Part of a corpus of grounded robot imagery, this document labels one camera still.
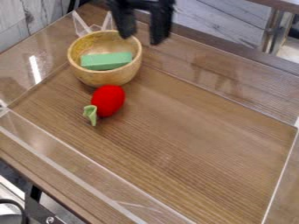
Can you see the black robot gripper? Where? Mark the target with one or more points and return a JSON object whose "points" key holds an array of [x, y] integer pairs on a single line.
{"points": [[162, 17]]}

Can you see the red felt fruit green leaf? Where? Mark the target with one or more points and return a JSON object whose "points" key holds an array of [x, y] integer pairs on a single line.
{"points": [[107, 101]]}

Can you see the wooden bowl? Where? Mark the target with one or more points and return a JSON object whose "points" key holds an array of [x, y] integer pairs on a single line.
{"points": [[104, 42]]}

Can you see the green rectangular block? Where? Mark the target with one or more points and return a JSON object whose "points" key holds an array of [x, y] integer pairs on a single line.
{"points": [[106, 61]]}

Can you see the metal table leg background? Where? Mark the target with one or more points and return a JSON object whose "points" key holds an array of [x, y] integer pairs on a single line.
{"points": [[277, 30]]}

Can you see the clear acrylic tray wall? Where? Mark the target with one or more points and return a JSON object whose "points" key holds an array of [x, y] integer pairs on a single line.
{"points": [[199, 151]]}

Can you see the black metal table frame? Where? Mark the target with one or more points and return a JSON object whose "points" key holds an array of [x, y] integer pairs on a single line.
{"points": [[44, 209]]}

